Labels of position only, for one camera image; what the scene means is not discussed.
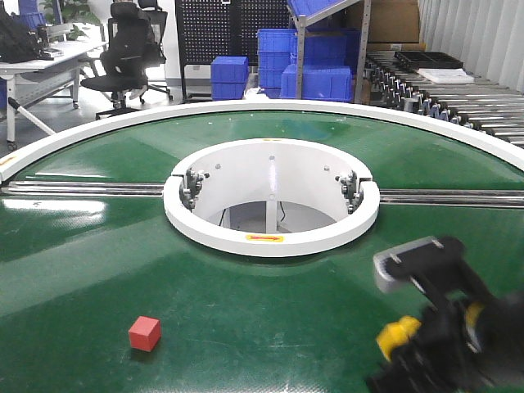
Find black tray on conveyor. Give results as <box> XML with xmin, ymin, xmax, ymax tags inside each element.
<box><xmin>395</xmin><ymin>51</ymin><xmax>463</xmax><ymax>70</ymax></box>

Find white desk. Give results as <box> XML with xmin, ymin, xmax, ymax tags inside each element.
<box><xmin>1</xmin><ymin>41</ymin><xmax>106</xmax><ymax>151</ymax></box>

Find yellow toy building block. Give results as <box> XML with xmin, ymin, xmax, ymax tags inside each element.
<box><xmin>376</xmin><ymin>315</ymin><xmax>422</xmax><ymax>361</ymax></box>

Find roller conveyor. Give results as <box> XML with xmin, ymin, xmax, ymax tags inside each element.
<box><xmin>365</xmin><ymin>51</ymin><xmax>523</xmax><ymax>148</ymax></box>

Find stacked blue bins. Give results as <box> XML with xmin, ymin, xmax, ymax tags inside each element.
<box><xmin>257</xmin><ymin>28</ymin><xmax>360</xmax><ymax>102</ymax></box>

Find small blue bin on floor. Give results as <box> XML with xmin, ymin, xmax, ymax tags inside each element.
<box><xmin>210</xmin><ymin>56</ymin><xmax>249</xmax><ymax>101</ymax></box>

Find green potted plant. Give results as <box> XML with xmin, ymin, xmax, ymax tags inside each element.
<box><xmin>38</xmin><ymin>0</ymin><xmax>102</xmax><ymax>41</ymax></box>

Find brown cardboard box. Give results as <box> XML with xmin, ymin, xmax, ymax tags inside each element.
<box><xmin>366</xmin><ymin>1</ymin><xmax>425</xmax><ymax>52</ymax></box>

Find red cube block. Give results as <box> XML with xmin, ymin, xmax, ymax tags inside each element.
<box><xmin>128</xmin><ymin>316</ymin><xmax>161</xmax><ymax>352</ymax></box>

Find black office chair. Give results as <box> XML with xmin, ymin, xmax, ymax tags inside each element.
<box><xmin>81</xmin><ymin>1</ymin><xmax>167</xmax><ymax>120</ymax></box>

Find black backpack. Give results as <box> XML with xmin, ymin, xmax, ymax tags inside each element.
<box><xmin>1</xmin><ymin>7</ymin><xmax>42</xmax><ymax>64</ymax></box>

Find white outer conveyor rim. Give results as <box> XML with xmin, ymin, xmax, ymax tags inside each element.
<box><xmin>1</xmin><ymin>99</ymin><xmax>523</xmax><ymax>182</ymax></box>

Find white inner conveyor ring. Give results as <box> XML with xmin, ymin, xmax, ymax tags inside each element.
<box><xmin>162</xmin><ymin>138</ymin><xmax>382</xmax><ymax>258</ymax></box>

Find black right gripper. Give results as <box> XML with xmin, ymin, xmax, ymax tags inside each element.
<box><xmin>366</xmin><ymin>282</ymin><xmax>524</xmax><ymax>393</ymax></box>

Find tilted blue bin on rack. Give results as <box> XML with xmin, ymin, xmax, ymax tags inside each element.
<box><xmin>287</xmin><ymin>0</ymin><xmax>340</xmax><ymax>16</ymax></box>

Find white foam sheet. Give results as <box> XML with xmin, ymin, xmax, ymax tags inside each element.
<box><xmin>417</xmin><ymin>68</ymin><xmax>474</xmax><ymax>84</ymax></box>

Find grey wrist camera mount right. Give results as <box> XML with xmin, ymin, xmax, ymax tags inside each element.
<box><xmin>373</xmin><ymin>236</ymin><xmax>465</xmax><ymax>293</ymax></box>

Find grey metal shelf rack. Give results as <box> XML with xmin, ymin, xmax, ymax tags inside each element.
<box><xmin>287</xmin><ymin>0</ymin><xmax>371</xmax><ymax>104</ymax></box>

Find black perforated pegboard panel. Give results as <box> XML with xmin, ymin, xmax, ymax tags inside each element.
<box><xmin>175</xmin><ymin>0</ymin><xmax>290</xmax><ymax>102</ymax></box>

